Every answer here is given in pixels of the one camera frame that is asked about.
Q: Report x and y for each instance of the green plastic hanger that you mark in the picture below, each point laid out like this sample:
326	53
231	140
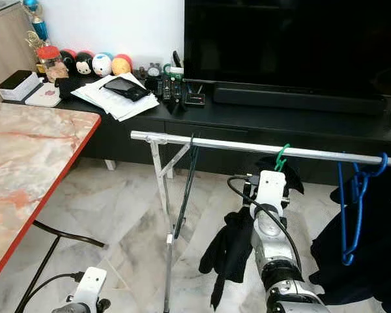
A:
281	160

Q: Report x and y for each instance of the black t-shirt grey print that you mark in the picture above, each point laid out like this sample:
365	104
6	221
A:
228	251

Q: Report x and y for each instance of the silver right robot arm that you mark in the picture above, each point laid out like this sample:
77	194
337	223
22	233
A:
270	238

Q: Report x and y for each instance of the black hanger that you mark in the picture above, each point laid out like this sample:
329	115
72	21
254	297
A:
192	156

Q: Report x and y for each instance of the blue plastic hanger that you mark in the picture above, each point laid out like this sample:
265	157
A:
343	215

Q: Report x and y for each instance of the silver clothes rack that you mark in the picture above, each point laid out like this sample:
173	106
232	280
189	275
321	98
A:
228	145

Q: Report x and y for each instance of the black TV console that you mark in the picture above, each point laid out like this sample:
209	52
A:
287	127

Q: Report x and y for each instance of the black soundbar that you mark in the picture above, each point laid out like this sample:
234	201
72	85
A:
300	100

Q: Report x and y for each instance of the small black set-top device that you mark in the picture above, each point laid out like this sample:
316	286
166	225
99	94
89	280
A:
195	100

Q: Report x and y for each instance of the green remote control holder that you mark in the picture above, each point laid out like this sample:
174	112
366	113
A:
173	85

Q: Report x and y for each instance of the navy t-shirt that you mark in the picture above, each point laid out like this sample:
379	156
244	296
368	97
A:
381	248

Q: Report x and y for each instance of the black television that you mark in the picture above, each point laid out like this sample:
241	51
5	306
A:
287	42

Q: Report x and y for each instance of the white paper stack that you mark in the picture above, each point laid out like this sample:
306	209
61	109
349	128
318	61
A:
117	105

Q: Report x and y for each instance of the black wallet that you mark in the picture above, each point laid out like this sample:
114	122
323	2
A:
126	88

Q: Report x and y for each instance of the marble folding table red edge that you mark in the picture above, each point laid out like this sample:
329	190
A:
26	176

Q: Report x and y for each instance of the orange red round plush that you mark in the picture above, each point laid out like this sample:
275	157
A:
121	65

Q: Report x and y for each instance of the white box black lid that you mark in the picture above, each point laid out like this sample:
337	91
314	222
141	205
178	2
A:
18	86

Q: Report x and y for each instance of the light wooden cabinet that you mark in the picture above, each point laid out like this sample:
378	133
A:
6	52

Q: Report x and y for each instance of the black red round plush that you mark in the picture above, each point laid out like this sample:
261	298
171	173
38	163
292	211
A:
68	60

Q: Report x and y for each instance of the glass jar red lid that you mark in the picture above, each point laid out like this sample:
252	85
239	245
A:
51	62

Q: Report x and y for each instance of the blue gold trophy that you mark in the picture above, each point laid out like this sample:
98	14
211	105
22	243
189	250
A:
39	26

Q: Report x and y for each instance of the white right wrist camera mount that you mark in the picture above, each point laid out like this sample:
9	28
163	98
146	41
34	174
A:
270	189

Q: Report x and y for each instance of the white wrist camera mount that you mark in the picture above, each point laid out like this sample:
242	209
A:
270	189
93	285

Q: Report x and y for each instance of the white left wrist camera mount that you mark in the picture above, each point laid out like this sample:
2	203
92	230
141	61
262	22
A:
93	285

